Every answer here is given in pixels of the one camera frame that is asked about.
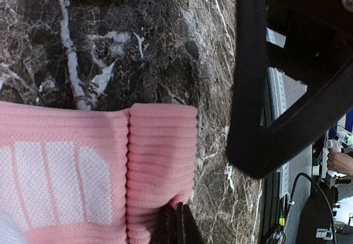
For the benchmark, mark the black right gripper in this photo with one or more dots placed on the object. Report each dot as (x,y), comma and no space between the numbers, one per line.
(318,45)

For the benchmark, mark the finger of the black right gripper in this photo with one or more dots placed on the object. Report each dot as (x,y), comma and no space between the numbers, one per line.
(251,147)

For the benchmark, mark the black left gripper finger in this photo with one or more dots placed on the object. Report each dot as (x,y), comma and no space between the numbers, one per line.
(176,226)

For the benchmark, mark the pink patterned long sock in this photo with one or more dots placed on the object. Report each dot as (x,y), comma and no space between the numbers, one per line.
(70,176)

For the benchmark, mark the bare human hand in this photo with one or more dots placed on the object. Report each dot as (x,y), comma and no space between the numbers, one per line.
(340,162)

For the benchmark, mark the black front table rail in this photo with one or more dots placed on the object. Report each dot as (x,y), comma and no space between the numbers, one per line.
(272,204)

